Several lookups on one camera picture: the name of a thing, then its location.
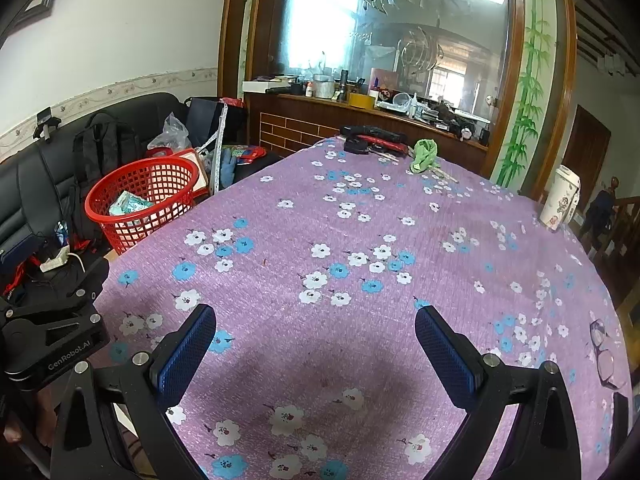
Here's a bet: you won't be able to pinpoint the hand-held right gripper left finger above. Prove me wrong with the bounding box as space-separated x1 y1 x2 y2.
50 303 218 480

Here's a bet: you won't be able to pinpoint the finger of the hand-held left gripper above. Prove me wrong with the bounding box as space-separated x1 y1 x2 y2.
50 258 111 307

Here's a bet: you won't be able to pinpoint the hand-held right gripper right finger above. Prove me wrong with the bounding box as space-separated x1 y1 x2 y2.
414 305 583 480

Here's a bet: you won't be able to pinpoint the red plastic basket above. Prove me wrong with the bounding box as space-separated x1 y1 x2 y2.
84 156 200 255

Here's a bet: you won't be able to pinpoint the pale green packet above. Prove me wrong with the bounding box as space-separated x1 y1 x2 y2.
109 191 156 216

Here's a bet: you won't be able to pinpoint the white power strip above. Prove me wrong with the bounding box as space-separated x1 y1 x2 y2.
40 246 71 273

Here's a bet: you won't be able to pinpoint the black sofa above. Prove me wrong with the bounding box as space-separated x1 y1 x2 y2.
0 92 191 271

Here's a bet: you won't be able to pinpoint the black backpack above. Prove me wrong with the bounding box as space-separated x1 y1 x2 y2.
72 112 141 241

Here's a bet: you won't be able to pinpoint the red white box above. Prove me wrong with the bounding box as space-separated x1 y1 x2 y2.
145 147 208 196

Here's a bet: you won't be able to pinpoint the eyeglasses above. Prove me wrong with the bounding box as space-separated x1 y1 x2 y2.
589 319 623 390

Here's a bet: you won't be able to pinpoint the clear plastic bag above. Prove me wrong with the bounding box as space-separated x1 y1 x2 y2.
147 112 193 153

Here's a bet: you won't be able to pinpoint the blue cloth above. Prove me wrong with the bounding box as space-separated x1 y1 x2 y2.
220 149 238 188

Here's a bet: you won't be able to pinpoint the black rectangular device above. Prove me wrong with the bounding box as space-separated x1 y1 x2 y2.
611 392 632 461

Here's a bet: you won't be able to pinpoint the purple floral tablecloth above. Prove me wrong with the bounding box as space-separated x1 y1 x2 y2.
92 135 632 480

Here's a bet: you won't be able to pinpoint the white printed cup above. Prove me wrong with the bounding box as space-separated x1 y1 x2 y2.
539 165 582 232

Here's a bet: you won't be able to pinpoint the navy bag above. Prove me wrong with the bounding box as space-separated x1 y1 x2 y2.
185 97 246 151

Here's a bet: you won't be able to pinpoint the green cloth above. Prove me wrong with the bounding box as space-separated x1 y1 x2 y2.
410 139 439 173

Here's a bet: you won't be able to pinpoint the red printed bag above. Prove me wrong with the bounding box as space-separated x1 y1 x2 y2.
232 145 268 166

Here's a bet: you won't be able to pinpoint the wooden stair railing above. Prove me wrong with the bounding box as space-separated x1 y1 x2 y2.
575 175 640 261

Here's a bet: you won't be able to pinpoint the black and red tool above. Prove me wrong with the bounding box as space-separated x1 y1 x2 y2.
340 125 408 153

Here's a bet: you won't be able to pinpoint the wooden door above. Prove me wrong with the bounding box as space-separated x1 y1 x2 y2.
560 105 612 196

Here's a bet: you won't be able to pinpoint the bamboo painted pillar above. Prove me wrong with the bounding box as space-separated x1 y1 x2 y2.
490 0 561 191

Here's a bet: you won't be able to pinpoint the etched glass partition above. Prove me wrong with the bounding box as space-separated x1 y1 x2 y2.
270 0 516 126

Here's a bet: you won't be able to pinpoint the white strap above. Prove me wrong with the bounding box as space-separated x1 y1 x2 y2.
207 102 230 195

